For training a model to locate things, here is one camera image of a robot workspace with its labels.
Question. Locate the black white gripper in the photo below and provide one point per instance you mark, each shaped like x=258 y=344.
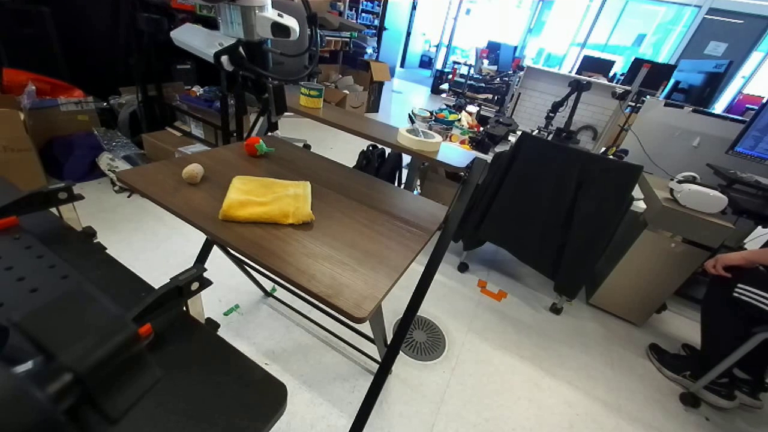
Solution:
x=207 y=44

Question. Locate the red toy tomato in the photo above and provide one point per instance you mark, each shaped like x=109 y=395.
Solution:
x=254 y=147

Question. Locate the beige toy potato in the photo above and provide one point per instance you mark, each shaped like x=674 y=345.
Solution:
x=192 y=174

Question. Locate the yellow towel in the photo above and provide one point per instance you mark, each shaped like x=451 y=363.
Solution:
x=266 y=200

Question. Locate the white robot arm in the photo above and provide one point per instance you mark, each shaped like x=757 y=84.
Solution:
x=237 y=21

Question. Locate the yellow green container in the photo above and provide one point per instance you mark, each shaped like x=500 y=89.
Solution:
x=310 y=95

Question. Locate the black backpack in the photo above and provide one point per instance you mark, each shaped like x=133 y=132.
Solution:
x=381 y=163

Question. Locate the white tape roll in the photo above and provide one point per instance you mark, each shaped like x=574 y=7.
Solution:
x=417 y=139

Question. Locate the black clamp stand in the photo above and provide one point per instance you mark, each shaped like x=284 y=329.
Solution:
x=87 y=345

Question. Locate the round floor drain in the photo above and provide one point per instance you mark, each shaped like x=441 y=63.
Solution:
x=423 y=342

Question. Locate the black draped cart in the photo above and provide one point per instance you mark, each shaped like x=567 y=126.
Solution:
x=553 y=207

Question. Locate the orange floor marker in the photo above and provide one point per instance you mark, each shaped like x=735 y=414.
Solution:
x=487 y=291

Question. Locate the white VR headset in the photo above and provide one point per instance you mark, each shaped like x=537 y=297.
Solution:
x=687 y=189

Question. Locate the blue computer monitor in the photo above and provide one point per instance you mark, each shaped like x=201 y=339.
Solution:
x=752 y=143

